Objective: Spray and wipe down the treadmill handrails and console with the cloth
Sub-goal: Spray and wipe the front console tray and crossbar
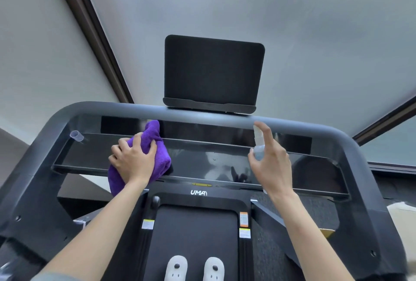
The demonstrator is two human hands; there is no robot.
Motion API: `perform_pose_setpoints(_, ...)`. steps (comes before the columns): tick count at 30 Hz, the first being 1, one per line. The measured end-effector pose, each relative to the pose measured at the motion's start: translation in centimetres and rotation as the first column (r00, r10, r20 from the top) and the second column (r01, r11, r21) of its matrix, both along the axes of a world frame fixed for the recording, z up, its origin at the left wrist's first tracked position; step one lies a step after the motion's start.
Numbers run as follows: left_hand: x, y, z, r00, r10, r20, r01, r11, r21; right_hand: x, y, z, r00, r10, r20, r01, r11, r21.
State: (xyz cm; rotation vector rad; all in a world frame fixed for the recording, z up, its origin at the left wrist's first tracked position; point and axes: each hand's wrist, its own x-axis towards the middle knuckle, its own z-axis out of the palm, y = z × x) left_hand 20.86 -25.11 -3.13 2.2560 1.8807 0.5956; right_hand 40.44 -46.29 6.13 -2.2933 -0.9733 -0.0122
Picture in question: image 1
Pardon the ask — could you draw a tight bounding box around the white slipper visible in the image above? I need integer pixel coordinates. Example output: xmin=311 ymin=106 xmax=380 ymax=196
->
xmin=164 ymin=255 xmax=189 ymax=281
xmin=203 ymin=257 xmax=225 ymax=281

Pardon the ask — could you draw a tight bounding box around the person's left hand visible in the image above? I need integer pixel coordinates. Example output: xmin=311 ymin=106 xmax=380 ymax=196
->
xmin=109 ymin=133 xmax=159 ymax=187

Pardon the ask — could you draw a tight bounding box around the dark brown window frame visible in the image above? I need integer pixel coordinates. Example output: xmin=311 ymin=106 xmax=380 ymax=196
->
xmin=48 ymin=0 xmax=134 ymax=104

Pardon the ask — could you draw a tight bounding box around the cream cloth bundle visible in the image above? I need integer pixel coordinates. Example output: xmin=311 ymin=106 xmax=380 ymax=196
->
xmin=388 ymin=202 xmax=416 ymax=260

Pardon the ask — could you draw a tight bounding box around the dark grey treadmill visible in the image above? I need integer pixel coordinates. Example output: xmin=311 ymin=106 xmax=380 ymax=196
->
xmin=0 ymin=101 xmax=408 ymax=281

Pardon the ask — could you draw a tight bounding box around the person's left forearm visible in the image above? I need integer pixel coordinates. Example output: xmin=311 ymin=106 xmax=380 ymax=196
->
xmin=32 ymin=176 xmax=152 ymax=281

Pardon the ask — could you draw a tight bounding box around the grey sleeve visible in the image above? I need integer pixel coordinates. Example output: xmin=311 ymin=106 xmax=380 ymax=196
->
xmin=31 ymin=270 xmax=79 ymax=281

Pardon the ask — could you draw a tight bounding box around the clear spray bottle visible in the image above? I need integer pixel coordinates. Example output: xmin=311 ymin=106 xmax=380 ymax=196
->
xmin=252 ymin=125 xmax=268 ymax=162

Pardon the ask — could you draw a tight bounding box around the person's right forearm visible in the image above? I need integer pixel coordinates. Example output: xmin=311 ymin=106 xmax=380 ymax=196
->
xmin=269 ymin=189 xmax=355 ymax=281

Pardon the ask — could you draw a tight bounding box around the purple microfibre cloth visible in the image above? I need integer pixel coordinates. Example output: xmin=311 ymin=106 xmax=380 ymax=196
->
xmin=107 ymin=120 xmax=172 ymax=197

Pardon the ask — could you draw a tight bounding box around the person's right hand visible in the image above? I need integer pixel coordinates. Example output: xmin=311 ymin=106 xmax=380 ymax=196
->
xmin=248 ymin=122 xmax=294 ymax=198

